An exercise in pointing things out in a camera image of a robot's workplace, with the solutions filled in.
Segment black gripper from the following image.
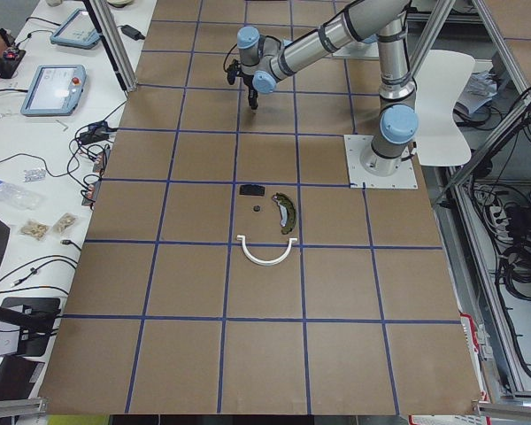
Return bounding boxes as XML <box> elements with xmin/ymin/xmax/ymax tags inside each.
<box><xmin>242</xmin><ymin>73</ymin><xmax>258</xmax><ymax>110</ymax></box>

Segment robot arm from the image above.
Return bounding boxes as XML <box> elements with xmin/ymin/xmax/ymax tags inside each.
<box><xmin>223</xmin><ymin>1</ymin><xmax>419</xmax><ymax>177</ymax></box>

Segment black brake pad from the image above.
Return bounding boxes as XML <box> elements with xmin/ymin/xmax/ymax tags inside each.
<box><xmin>239</xmin><ymin>184</ymin><xmax>266</xmax><ymax>197</ymax></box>

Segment olive brake shoe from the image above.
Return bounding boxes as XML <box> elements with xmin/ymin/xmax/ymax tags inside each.
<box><xmin>272</xmin><ymin>192</ymin><xmax>296</xmax><ymax>235</ymax></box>

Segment black power adapter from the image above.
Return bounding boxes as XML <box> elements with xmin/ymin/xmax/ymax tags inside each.
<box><xmin>120</xmin><ymin>25</ymin><xmax>145</xmax><ymax>41</ymax></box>

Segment blue teach pendant far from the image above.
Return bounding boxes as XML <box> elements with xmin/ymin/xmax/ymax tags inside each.
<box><xmin>50</xmin><ymin>9</ymin><xmax>100</xmax><ymax>50</ymax></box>

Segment blue teach pendant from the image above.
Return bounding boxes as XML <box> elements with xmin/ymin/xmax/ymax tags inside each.
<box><xmin>20</xmin><ymin>65</ymin><xmax>87</xmax><ymax>117</ymax></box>
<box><xmin>50</xmin><ymin>9</ymin><xmax>100</xmax><ymax>50</ymax></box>

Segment white plastic chair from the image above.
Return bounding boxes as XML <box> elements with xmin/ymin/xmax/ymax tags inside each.
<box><xmin>415</xmin><ymin>50</ymin><xmax>475</xmax><ymax>166</ymax></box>

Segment blue teach pendant near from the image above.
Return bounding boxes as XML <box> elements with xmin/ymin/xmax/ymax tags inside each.
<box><xmin>20</xmin><ymin>65</ymin><xmax>87</xmax><ymax>117</ymax></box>

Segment bag of wooden pieces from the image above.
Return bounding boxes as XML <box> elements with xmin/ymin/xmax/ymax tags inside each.
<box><xmin>19</xmin><ymin>220</ymin><xmax>50</xmax><ymax>241</ymax></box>

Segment clear plastic water bottle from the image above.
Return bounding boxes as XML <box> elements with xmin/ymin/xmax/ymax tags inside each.
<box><xmin>0</xmin><ymin>180</ymin><xmax>42</xmax><ymax>210</ymax></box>

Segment white curved plastic bracket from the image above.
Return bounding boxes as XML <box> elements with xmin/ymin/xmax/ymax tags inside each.
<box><xmin>235</xmin><ymin>235</ymin><xmax>298</xmax><ymax>267</ymax></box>

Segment black tangled cables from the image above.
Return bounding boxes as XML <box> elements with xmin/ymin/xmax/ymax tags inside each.
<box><xmin>68</xmin><ymin>119</ymin><xmax>119</xmax><ymax>187</ymax></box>

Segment aluminium frame post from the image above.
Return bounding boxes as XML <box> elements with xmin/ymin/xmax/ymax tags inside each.
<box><xmin>83</xmin><ymin>0</ymin><xmax>137</xmax><ymax>93</ymax></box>

